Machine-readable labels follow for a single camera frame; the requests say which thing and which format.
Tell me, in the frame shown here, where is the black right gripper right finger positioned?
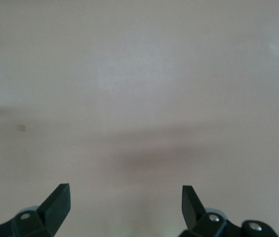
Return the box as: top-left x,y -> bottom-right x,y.
180,185 -> 278,237

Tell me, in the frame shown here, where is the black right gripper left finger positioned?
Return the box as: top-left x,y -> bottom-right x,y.
0,183 -> 71,237

